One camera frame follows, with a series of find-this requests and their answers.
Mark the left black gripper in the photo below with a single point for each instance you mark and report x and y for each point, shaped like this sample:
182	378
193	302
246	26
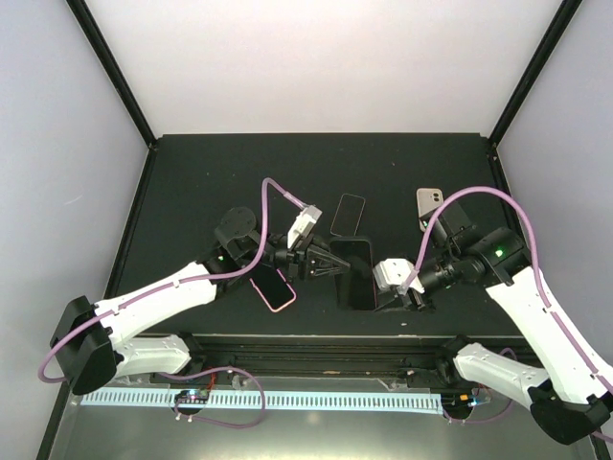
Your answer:
301	250

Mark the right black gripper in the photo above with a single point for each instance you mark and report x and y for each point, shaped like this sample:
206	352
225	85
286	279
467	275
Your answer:
424	302

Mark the black phone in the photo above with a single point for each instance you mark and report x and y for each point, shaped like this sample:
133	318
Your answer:
355	289

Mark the beige phone case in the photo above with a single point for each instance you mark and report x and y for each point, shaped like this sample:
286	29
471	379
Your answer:
428	200

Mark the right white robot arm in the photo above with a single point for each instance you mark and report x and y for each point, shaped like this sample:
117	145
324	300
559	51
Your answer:
570	394

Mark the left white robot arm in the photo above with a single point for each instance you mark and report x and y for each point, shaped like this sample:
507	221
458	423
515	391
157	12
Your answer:
94	343

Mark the right controller board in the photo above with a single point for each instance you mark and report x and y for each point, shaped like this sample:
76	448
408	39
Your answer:
464	400

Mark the controller board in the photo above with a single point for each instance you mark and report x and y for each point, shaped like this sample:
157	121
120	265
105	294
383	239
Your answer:
464	400
191	396

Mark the left controller board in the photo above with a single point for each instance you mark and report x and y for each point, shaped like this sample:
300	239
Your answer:
191	396

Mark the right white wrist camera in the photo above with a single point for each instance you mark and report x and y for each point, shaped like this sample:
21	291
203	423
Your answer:
399	274

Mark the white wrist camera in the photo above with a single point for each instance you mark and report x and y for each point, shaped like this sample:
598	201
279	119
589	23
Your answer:
302	225
399	274

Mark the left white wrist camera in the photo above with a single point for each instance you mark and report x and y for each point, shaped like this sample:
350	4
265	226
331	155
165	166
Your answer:
302	225

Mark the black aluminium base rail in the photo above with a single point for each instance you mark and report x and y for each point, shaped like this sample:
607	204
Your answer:
416	360

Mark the light blue slotted cable duct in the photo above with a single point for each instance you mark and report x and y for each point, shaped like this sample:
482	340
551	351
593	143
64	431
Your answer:
419	403

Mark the left black frame post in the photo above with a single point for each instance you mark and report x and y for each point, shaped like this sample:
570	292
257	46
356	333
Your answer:
91	30

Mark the black frame post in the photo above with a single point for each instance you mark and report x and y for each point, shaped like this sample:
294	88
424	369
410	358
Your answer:
564	15
91	30

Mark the right black frame post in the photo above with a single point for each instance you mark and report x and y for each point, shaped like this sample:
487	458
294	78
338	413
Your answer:
564	15

